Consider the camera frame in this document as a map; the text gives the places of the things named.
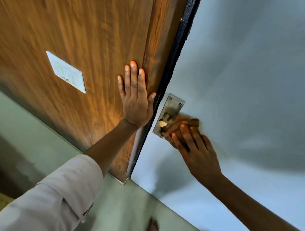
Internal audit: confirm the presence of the person's left hand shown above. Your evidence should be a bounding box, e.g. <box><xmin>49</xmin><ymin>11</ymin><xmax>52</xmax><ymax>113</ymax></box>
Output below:
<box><xmin>117</xmin><ymin>60</ymin><xmax>157</xmax><ymax>128</ymax></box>

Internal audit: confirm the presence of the person's right hand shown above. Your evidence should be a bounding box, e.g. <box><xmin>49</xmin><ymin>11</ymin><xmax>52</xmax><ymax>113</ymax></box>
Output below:
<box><xmin>164</xmin><ymin>124</ymin><xmax>224</xmax><ymax>188</ymax></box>

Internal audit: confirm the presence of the brown cleaning cloth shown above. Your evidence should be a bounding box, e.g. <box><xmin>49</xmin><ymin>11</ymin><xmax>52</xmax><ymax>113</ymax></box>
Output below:
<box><xmin>160</xmin><ymin>115</ymin><xmax>200</xmax><ymax>143</ymax></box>

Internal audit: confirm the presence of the person's right forearm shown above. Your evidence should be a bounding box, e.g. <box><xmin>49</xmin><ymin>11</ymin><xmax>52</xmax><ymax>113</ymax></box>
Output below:
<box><xmin>198</xmin><ymin>174</ymin><xmax>301</xmax><ymax>231</ymax></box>

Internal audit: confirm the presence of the person's left forearm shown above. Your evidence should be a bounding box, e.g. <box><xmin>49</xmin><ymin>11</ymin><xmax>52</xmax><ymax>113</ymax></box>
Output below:
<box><xmin>83</xmin><ymin>119</ymin><xmax>141</xmax><ymax>178</ymax></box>

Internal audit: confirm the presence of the brown wood grain panel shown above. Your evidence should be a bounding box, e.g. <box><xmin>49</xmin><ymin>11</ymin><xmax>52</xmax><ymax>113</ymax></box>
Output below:
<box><xmin>0</xmin><ymin>0</ymin><xmax>189</xmax><ymax>185</ymax></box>

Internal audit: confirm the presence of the grey door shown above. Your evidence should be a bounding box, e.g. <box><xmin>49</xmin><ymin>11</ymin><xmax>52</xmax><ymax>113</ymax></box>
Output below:
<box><xmin>131</xmin><ymin>0</ymin><xmax>305</xmax><ymax>231</ymax></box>

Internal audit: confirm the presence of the white shirt sleeve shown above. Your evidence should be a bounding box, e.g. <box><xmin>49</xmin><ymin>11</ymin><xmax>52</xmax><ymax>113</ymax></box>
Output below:
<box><xmin>0</xmin><ymin>154</ymin><xmax>105</xmax><ymax>231</ymax></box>

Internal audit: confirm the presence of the silver door handle plate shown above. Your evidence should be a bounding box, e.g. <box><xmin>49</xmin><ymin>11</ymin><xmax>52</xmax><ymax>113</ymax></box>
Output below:
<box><xmin>152</xmin><ymin>93</ymin><xmax>186</xmax><ymax>139</ymax></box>

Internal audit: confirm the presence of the silver door handle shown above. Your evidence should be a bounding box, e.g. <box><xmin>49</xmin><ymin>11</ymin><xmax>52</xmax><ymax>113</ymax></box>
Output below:
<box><xmin>159</xmin><ymin>113</ymin><xmax>173</xmax><ymax>129</ymax></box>

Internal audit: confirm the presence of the white switch plate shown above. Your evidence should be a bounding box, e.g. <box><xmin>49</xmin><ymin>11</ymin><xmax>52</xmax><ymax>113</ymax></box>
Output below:
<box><xmin>46</xmin><ymin>51</ymin><xmax>87</xmax><ymax>94</ymax></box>

